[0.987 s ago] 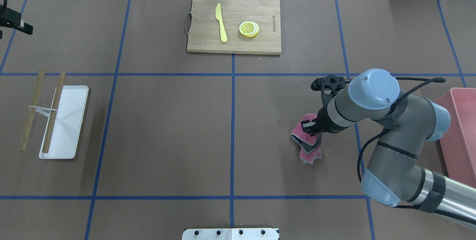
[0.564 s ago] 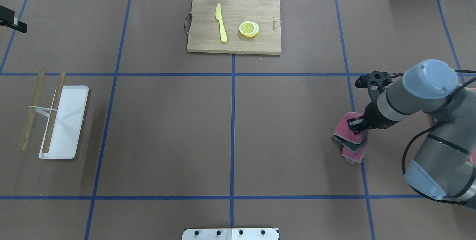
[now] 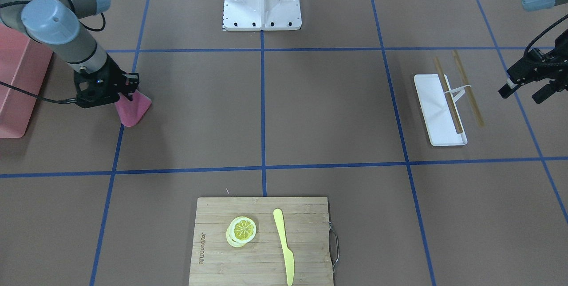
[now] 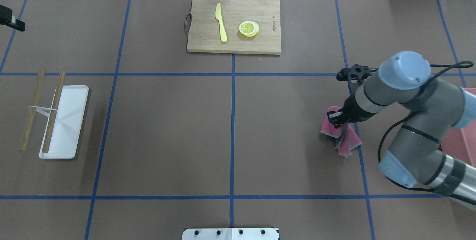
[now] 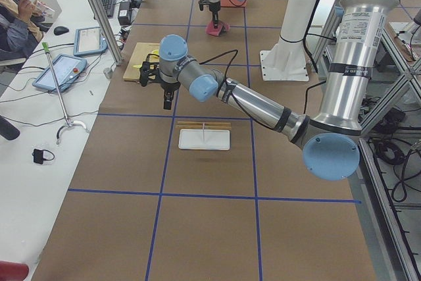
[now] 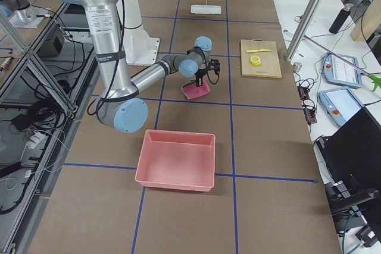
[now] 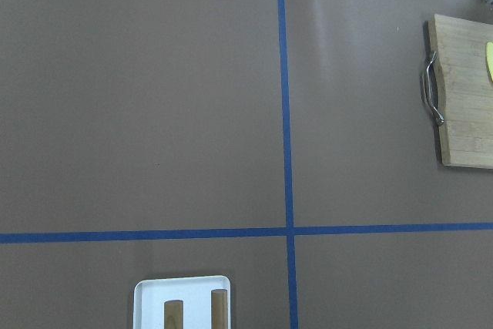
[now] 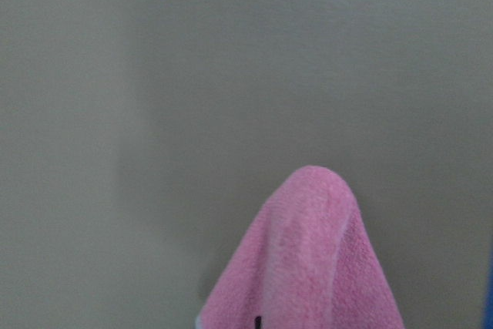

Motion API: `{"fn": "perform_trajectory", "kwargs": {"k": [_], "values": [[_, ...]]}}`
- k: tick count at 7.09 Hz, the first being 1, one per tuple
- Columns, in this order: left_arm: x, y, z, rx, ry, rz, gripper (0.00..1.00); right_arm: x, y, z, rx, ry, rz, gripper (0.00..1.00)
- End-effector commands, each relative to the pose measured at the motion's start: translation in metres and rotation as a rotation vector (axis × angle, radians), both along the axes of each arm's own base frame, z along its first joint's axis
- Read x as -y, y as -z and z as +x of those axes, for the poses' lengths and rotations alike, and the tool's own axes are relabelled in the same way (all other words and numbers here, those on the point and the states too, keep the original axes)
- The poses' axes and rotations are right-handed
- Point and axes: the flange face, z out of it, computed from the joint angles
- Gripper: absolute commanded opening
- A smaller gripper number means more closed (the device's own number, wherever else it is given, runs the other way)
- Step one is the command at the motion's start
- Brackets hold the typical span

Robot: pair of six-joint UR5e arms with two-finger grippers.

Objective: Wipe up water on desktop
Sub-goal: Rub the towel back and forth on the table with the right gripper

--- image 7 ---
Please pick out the wooden rack rod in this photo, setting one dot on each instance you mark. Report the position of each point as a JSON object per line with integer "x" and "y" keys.
{"x": 219, "y": 309}
{"x": 173, "y": 314}

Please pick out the white rack tray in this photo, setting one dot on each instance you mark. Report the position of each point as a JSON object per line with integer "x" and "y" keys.
{"x": 195, "y": 292}

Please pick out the wooden cutting board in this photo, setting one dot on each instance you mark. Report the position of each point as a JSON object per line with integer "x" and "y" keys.
{"x": 458, "y": 90}

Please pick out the yellow plastic knife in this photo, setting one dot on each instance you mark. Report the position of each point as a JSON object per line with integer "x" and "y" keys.
{"x": 489, "y": 58}

